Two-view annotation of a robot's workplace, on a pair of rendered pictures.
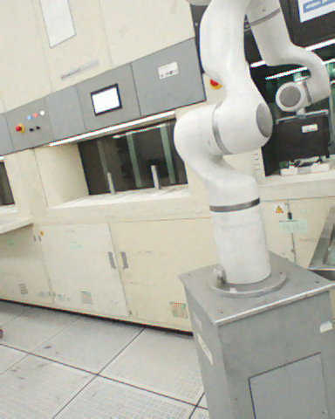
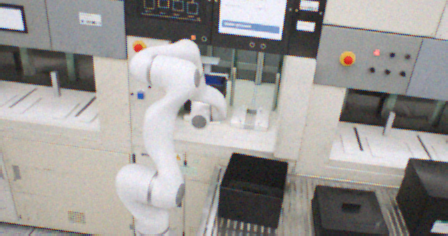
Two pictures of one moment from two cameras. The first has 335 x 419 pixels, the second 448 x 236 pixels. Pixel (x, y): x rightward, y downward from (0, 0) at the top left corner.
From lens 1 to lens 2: 92 cm
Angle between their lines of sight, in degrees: 36
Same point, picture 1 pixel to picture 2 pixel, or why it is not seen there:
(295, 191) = (192, 148)
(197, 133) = (135, 195)
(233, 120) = (161, 199)
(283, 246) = not seen: hidden behind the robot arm
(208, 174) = (139, 215)
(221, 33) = (160, 134)
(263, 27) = not seen: hidden behind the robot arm
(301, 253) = (189, 188)
